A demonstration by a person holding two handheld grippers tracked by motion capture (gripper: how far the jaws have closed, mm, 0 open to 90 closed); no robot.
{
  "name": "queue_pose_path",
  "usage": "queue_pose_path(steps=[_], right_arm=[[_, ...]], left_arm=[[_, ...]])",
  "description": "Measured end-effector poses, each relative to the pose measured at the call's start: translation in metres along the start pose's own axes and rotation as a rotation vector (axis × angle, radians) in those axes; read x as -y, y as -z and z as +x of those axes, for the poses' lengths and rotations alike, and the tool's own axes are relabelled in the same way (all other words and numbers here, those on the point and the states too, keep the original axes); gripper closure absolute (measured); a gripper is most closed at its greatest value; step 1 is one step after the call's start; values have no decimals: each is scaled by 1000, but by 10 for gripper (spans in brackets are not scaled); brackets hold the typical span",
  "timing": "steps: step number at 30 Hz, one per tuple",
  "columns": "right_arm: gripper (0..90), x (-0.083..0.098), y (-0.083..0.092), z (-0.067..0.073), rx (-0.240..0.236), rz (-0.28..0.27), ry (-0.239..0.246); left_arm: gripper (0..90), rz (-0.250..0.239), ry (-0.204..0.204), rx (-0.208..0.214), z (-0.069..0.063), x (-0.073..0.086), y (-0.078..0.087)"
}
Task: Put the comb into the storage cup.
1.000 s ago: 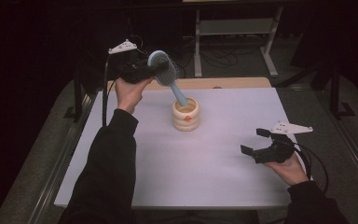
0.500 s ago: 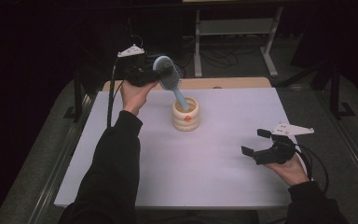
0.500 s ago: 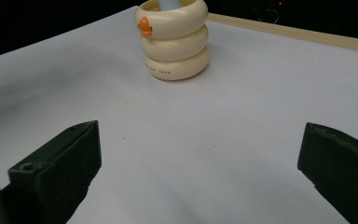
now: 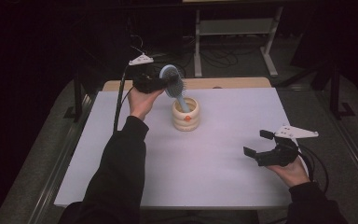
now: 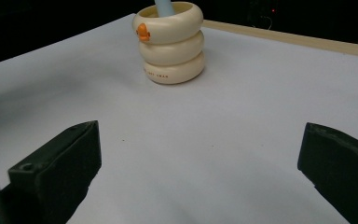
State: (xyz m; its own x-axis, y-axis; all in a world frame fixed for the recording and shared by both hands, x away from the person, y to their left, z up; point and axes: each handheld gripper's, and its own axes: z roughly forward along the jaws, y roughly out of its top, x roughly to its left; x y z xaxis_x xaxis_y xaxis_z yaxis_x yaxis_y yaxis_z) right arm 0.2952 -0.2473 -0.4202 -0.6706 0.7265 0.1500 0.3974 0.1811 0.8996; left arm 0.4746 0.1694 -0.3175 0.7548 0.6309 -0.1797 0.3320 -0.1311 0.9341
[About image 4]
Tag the person's right hand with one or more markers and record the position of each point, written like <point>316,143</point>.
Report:
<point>292,174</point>

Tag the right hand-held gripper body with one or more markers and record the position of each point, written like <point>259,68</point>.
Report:
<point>279,155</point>

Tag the person's left hand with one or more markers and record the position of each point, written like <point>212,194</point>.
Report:
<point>140,104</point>

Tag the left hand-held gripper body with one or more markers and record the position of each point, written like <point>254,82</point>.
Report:
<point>147,83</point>

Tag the light blue hairbrush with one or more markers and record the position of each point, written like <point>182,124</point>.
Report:
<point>176,90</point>

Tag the grey metal desk frame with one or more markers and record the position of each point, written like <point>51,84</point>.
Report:
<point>236,26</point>

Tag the cream ringed brush holder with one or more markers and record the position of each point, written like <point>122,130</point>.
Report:
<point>185,124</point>

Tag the dark metal stand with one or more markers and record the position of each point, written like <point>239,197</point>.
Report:
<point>77,99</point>
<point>335,93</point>

